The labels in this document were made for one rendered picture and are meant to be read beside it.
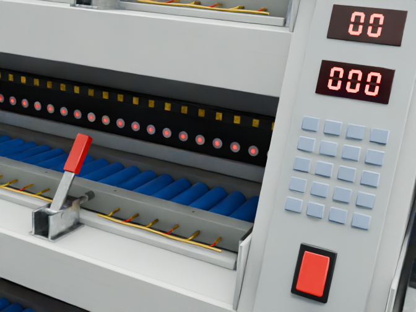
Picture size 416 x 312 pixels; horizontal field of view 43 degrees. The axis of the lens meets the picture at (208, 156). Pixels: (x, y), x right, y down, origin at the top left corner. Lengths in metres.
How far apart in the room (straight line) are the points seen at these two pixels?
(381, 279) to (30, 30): 0.34
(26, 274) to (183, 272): 0.14
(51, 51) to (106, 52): 0.06
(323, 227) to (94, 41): 0.23
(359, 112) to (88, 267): 0.24
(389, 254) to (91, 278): 0.23
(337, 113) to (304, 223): 0.07
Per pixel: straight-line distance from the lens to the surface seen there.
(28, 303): 0.69
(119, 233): 0.47
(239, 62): 0.38
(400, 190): 0.35
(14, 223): 0.50
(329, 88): 0.35
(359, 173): 0.34
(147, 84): 0.63
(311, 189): 0.35
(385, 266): 0.35
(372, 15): 0.35
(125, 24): 0.42
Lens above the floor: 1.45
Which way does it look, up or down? 3 degrees down
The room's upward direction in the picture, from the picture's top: 11 degrees clockwise
